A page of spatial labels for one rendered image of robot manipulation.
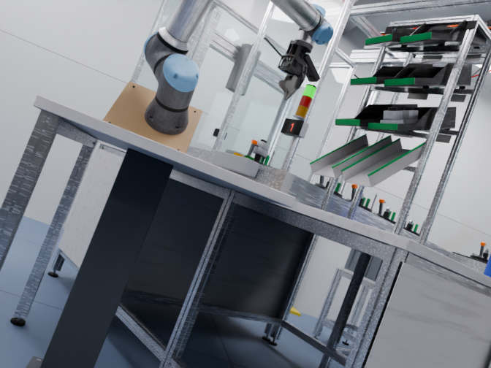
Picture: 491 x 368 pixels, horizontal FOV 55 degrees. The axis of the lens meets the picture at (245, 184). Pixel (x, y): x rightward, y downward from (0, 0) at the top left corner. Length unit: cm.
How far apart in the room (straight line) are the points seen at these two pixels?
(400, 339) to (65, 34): 402
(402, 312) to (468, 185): 436
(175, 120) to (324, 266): 353
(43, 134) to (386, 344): 101
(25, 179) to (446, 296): 119
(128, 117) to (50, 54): 312
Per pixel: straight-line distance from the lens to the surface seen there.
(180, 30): 159
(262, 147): 208
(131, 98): 172
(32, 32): 478
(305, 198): 178
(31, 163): 126
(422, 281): 136
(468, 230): 566
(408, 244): 125
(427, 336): 149
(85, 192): 288
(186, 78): 151
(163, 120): 159
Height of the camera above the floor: 79
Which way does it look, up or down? 3 degrees up
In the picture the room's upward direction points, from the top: 21 degrees clockwise
